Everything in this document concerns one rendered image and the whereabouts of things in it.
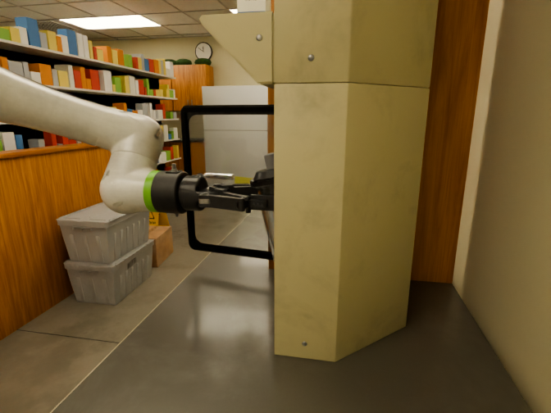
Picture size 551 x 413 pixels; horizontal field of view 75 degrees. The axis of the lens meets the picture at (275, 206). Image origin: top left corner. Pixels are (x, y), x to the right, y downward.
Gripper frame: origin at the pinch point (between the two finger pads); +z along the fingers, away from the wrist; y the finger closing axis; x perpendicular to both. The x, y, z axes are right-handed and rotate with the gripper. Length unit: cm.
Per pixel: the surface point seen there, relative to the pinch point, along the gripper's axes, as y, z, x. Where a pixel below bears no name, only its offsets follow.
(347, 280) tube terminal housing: -13.7, 14.6, 10.6
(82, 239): 139, -167, 70
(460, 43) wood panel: 22, 37, -32
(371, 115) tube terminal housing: -11.3, 16.8, -16.6
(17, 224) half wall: 114, -193, 53
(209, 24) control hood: -15.2, -7.9, -29.6
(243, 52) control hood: -15.2, -2.8, -25.5
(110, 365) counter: -23.4, -25.3, 26.2
